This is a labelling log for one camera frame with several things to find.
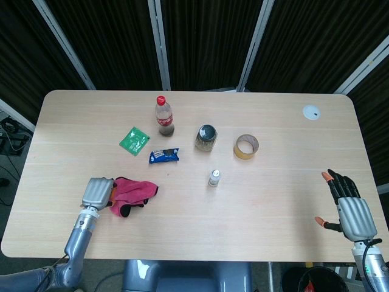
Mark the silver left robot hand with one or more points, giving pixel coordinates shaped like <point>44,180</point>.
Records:
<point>96,193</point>

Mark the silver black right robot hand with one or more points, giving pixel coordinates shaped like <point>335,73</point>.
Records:
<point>355,216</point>

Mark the pink cloth with black trim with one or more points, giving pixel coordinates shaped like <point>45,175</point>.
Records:
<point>133,190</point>

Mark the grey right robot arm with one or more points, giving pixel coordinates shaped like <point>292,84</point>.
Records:
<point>377,267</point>

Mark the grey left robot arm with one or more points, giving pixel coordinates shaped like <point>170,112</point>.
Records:
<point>79,237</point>

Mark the green sachet packet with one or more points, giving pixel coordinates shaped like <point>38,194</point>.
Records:
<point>133,140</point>

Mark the black trash bin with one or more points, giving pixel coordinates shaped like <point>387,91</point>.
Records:
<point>316,281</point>

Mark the blue cookie pack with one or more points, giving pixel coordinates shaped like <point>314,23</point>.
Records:
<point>164,155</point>

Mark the cola bottle with red cap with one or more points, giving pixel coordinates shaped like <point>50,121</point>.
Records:
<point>165,118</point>

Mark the small white milk bottle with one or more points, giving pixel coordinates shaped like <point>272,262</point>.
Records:
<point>214,179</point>

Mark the grey robot torso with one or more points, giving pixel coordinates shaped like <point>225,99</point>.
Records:
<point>188,276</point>

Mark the yellow tape roll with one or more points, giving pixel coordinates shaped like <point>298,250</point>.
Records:
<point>243,153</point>

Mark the white partition post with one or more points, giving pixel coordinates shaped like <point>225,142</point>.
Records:
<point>361,67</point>
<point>160,45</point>
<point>255,45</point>
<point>65,45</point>
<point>16,114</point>

